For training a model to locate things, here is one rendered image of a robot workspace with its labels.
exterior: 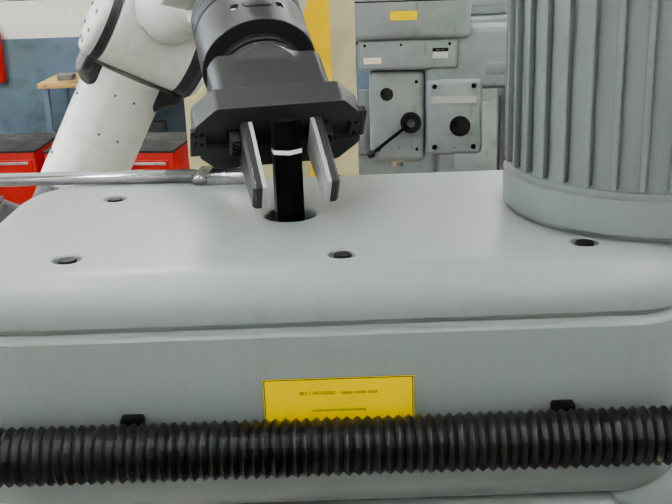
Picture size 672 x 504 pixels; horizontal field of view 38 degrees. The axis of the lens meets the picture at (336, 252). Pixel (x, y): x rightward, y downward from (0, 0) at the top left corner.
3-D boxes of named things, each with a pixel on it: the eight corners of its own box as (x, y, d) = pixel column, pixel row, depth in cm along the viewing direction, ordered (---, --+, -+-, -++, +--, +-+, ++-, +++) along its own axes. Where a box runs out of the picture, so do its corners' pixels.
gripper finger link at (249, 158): (265, 215, 66) (250, 154, 70) (267, 180, 64) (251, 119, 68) (242, 217, 66) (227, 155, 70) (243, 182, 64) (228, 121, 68)
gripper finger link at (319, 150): (328, 175, 65) (309, 115, 69) (324, 209, 67) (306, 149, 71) (352, 172, 65) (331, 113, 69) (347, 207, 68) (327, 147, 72)
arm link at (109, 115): (203, 24, 114) (128, 196, 118) (97, -25, 109) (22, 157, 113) (225, 38, 104) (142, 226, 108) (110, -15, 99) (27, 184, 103)
